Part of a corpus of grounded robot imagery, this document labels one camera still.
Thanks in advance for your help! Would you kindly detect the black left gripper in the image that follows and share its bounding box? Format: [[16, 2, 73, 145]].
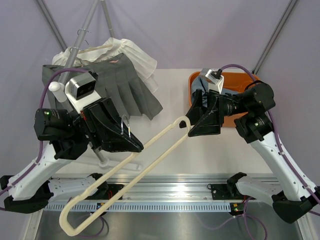
[[69, 96, 143, 154]]

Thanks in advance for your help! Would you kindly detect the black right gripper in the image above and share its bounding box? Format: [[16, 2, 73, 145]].
[[180, 89, 250, 137]]

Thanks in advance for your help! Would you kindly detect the cream plastic hanger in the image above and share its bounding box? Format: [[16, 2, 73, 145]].
[[59, 114, 192, 237]]

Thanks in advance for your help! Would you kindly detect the blue denim skirt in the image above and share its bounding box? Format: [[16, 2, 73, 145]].
[[190, 75, 215, 108]]

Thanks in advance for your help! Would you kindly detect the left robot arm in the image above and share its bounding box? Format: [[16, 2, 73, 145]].
[[0, 98, 144, 214]]

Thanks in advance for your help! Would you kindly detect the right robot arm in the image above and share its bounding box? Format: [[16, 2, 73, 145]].
[[186, 80, 320, 224]]

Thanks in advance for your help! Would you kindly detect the grey pleated skirt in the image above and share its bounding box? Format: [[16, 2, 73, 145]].
[[41, 52, 164, 121]]

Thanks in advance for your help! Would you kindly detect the white pleated skirt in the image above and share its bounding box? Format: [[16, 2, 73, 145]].
[[51, 37, 160, 95]]

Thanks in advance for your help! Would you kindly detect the cream hanger of white skirt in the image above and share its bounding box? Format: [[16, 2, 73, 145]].
[[78, 44, 112, 54]]

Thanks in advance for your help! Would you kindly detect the silver clothes rack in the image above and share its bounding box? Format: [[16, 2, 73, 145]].
[[48, 0, 143, 171]]

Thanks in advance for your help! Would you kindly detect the orange plastic basket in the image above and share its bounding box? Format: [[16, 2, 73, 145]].
[[186, 72, 266, 136]]

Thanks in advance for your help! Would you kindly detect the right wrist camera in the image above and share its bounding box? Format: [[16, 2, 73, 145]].
[[199, 68, 224, 94]]

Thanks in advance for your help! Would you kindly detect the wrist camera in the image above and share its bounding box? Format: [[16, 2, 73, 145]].
[[199, 68, 224, 94], [64, 71, 102, 113]]

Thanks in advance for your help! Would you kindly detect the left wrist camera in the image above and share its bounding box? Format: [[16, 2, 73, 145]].
[[64, 71, 102, 113]]

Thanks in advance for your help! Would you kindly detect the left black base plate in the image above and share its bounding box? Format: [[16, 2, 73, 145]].
[[85, 183, 124, 200]]

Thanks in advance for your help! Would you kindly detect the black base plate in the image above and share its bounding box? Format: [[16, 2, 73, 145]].
[[85, 183, 124, 200], [206, 183, 249, 201]]

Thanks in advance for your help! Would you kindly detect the aluminium mounting rail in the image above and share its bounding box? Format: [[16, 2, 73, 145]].
[[47, 172, 305, 203]]

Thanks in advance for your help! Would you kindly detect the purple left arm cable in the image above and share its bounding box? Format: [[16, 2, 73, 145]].
[[0, 68, 106, 237]]

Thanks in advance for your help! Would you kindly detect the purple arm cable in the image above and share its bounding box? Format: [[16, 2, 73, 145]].
[[0, 68, 106, 237], [199, 63, 320, 237]]

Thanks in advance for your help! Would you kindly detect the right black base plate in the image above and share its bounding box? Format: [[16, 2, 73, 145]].
[[206, 183, 249, 201]]

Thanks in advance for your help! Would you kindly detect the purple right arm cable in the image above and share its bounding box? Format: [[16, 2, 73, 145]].
[[199, 63, 320, 237]]

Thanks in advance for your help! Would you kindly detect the left frame post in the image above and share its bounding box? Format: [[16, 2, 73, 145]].
[[34, 0, 67, 52]]

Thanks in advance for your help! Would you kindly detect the frame post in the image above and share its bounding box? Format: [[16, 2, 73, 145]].
[[34, 0, 67, 52], [252, 0, 299, 75]]

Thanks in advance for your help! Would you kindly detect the white slotted cable duct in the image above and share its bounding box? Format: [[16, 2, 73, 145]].
[[44, 202, 231, 213]]

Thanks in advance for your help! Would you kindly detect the right frame post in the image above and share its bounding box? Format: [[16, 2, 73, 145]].
[[252, 0, 299, 75]]

